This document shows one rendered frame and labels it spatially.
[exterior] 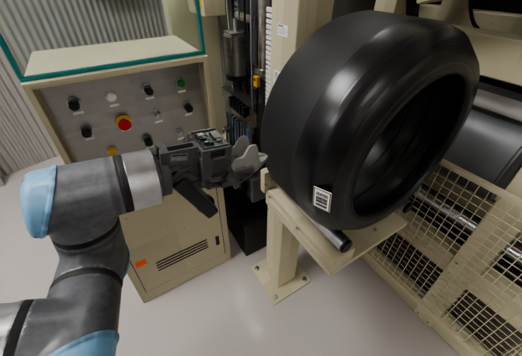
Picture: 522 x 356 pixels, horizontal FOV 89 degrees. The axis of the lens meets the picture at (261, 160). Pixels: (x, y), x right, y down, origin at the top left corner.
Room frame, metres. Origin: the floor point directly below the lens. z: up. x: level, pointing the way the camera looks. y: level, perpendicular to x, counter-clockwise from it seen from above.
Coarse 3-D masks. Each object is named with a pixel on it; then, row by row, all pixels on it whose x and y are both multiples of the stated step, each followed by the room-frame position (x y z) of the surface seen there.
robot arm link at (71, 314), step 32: (64, 288) 0.17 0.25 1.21; (96, 288) 0.18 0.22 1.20; (0, 320) 0.12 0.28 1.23; (32, 320) 0.13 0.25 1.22; (64, 320) 0.13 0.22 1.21; (96, 320) 0.14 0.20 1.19; (0, 352) 0.10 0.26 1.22; (32, 352) 0.10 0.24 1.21; (64, 352) 0.10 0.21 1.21; (96, 352) 0.11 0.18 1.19
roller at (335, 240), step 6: (294, 204) 0.62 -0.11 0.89; (300, 210) 0.59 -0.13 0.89; (306, 216) 0.56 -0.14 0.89; (312, 222) 0.54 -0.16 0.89; (318, 228) 0.51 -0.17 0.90; (324, 228) 0.50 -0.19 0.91; (324, 234) 0.49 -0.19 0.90; (330, 234) 0.48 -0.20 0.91; (336, 234) 0.47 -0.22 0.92; (342, 234) 0.47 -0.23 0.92; (330, 240) 0.47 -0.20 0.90; (336, 240) 0.46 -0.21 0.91; (342, 240) 0.45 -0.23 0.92; (348, 240) 0.45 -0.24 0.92; (336, 246) 0.45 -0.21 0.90; (342, 246) 0.44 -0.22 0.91; (348, 246) 0.44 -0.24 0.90; (342, 252) 0.44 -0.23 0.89
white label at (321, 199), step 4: (316, 188) 0.40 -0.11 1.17; (320, 188) 0.40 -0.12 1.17; (316, 192) 0.40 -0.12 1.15; (320, 192) 0.40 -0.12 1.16; (324, 192) 0.39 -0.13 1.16; (328, 192) 0.39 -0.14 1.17; (316, 196) 0.40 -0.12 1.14; (320, 196) 0.40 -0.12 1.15; (324, 196) 0.39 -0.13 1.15; (328, 196) 0.38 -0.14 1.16; (316, 200) 0.40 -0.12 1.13; (320, 200) 0.40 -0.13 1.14; (324, 200) 0.39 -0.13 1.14; (328, 200) 0.38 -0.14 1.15; (316, 204) 0.40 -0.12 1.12; (320, 204) 0.40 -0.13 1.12; (324, 204) 0.39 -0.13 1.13; (328, 204) 0.38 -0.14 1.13; (320, 208) 0.40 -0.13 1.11; (324, 208) 0.39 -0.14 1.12; (328, 208) 0.39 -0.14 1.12
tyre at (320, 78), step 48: (336, 48) 0.56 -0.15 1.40; (384, 48) 0.50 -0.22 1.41; (432, 48) 0.50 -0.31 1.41; (288, 96) 0.54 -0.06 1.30; (336, 96) 0.46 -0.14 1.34; (384, 96) 0.44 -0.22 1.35; (432, 96) 0.75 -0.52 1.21; (288, 144) 0.48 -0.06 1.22; (336, 144) 0.41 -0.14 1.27; (384, 144) 0.79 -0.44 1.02; (432, 144) 0.69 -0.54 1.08; (288, 192) 0.49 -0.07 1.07; (336, 192) 0.40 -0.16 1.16; (384, 192) 0.64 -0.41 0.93
